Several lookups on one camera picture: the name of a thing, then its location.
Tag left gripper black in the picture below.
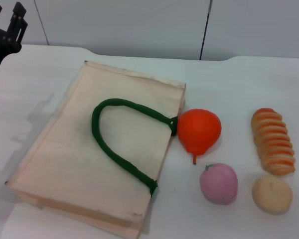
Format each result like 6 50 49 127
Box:
0 0 28 84

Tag cream canvas handbag green handles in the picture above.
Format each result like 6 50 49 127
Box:
4 60 187 237

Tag orange toy fruit with stem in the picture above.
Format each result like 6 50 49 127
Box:
176 108 222 165

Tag pink toy peach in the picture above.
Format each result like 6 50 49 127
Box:
199 163 239 205

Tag orange striped spiral bread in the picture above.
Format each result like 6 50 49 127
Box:
251 108 296 176

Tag round beige bun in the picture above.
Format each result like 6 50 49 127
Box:
251 175 294 214

